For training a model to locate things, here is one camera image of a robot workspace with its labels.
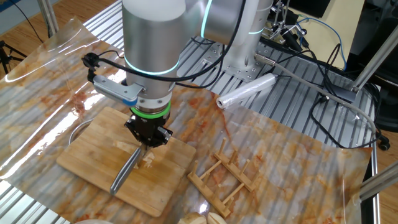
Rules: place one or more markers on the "wooden peg dish rack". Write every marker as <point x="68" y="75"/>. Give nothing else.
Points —
<point x="236" y="173"/>

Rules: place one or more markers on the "marble pattern plastic mat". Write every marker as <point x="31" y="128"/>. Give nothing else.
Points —
<point x="280" y="155"/>

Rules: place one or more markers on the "long lotus root strip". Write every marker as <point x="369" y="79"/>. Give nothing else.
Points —
<point x="124" y="146"/>

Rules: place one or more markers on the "clear plastic bag roll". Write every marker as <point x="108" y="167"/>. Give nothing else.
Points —
<point x="245" y="91"/>

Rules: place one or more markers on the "green ringed wrist flange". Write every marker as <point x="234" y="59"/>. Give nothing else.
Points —
<point x="150" y="114"/>

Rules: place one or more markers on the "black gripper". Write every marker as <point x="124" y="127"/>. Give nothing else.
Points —
<point x="147" y="126"/>

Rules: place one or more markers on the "black equipment box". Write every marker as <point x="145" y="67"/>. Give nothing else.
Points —
<point x="314" y="7"/>

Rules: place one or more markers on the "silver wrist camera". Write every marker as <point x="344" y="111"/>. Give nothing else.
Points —
<point x="115" y="90"/>

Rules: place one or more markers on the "aluminium frame post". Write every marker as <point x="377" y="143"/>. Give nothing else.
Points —
<point x="379" y="182"/>
<point x="373" y="62"/>
<point x="49" y="15"/>

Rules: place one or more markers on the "beige panel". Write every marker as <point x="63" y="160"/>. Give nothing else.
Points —
<point x="326" y="46"/>

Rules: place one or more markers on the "black tripod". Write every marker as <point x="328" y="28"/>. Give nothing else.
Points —
<point x="2" y="53"/>

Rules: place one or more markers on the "grey post foot bracket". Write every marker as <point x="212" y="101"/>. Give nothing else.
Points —
<point x="342" y="93"/>

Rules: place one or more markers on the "steel cleaver knife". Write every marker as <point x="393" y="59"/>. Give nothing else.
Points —
<point x="124" y="174"/>

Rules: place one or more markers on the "black and silver clamp stand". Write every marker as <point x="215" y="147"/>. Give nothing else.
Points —
<point x="292" y="39"/>

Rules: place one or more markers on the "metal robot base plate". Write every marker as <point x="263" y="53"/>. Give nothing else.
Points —
<point x="248" y="70"/>

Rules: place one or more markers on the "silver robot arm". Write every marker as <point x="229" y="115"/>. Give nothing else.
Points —
<point x="149" y="46"/>

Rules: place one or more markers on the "bamboo cutting board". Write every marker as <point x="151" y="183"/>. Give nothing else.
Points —
<point x="93" y="155"/>

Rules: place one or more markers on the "black caster wheel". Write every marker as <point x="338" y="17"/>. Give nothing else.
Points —
<point x="384" y="144"/>

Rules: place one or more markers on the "black office chair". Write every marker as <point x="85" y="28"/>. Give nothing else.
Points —
<point x="388" y="102"/>

